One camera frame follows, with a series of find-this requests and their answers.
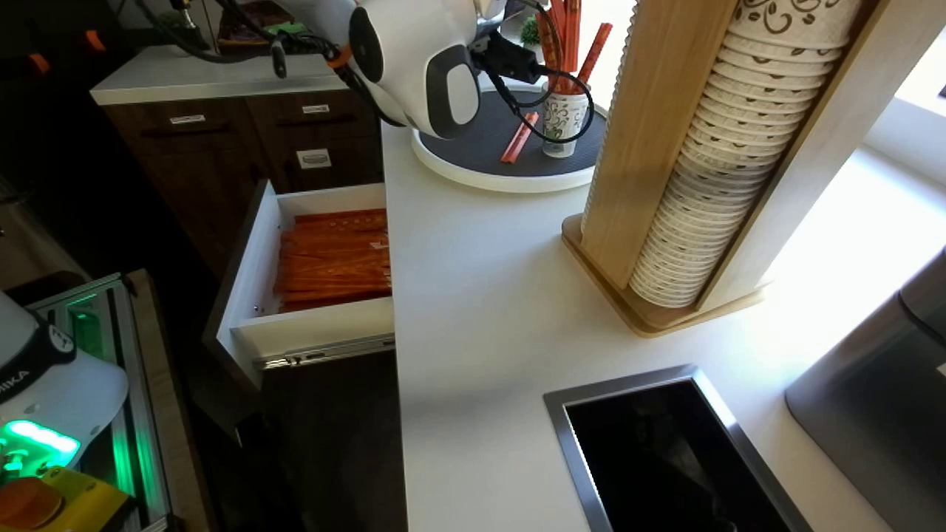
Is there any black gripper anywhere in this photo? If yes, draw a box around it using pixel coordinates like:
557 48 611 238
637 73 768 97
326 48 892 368
474 8 557 87

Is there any orange stick pack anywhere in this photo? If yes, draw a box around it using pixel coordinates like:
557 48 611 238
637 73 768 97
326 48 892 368
496 109 545 168
573 22 614 97
557 0 585 97
535 0 564 73

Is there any wooden cup dispenser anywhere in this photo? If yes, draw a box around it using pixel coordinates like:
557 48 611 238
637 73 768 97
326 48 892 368
560 0 946 337

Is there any open white drawer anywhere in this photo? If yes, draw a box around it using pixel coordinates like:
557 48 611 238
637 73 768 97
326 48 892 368
202 178 396 394

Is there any round white-rimmed grey tray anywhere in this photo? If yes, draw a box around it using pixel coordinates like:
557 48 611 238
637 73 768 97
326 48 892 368
407 90 610 196

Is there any stack of paper cups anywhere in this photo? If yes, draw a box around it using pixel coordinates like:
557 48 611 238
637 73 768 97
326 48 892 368
628 0 870 314

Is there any steel-framed black counter opening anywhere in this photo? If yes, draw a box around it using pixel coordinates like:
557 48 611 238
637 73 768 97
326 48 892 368
542 365 812 532

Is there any grey metal appliance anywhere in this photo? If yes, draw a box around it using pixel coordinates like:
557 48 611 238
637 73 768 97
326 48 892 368
783 249 946 532

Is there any metal framed equipment cart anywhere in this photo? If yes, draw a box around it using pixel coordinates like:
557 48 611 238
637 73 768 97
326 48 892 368
25 270 217 532

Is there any white device with green light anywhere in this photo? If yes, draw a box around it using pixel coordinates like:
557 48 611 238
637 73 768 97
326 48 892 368
0 289 130 477

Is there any yellow emergency stop box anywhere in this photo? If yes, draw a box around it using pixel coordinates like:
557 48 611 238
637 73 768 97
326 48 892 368
0 468 132 532

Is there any orange stop button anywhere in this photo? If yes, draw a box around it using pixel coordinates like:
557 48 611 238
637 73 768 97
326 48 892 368
0 480 67 532

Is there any orange cable sleeve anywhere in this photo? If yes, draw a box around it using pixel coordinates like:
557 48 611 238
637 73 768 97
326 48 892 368
328 42 360 73

